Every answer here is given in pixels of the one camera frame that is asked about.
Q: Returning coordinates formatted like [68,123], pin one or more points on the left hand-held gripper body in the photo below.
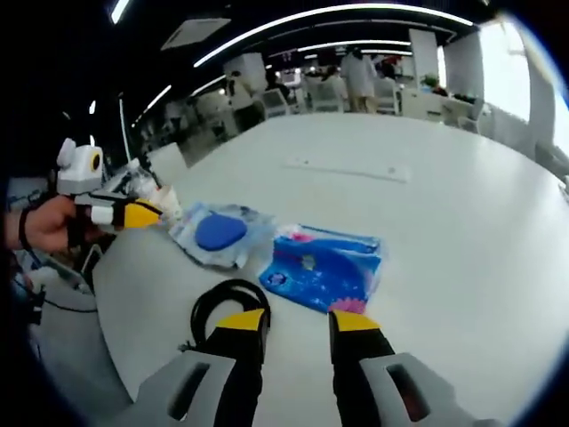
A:
[80,173]

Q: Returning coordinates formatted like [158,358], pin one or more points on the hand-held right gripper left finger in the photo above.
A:
[240,364]

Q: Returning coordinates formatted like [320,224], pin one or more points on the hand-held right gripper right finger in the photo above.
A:
[355,364]

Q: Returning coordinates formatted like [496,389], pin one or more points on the white paper cup leaf print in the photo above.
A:
[171,202]

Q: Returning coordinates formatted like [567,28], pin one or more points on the clear package with blue pad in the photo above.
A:
[220,233]

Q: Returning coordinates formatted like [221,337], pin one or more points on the blue tissue packet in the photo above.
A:
[324,271]

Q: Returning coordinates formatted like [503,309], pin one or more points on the person's left hand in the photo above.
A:
[49,227]

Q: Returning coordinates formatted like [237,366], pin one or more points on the black wristband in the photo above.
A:
[24,227]

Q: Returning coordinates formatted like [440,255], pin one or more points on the white table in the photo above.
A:
[444,249]

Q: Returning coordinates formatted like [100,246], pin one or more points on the row of white office chairs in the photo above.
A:
[329,98]

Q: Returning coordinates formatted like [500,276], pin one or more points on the green potted plant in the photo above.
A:
[429,81]

